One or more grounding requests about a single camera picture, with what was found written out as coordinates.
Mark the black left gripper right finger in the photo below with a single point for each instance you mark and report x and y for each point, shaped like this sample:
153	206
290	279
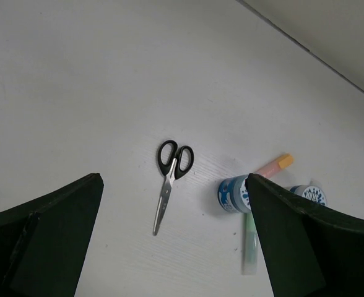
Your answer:
309	249

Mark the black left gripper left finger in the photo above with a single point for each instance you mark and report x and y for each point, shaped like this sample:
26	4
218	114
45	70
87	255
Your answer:
43	242

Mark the blue white round jar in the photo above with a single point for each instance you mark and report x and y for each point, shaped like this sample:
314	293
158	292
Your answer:
311	191
233	195

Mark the green highlighter clear cap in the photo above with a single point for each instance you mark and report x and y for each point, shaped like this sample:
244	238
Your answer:
250	251

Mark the pink highlighter yellow cap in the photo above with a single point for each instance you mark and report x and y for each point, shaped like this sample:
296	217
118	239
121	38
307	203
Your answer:
275	166

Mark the black handled scissors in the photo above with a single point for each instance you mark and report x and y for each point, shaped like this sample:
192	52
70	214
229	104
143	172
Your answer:
171	171

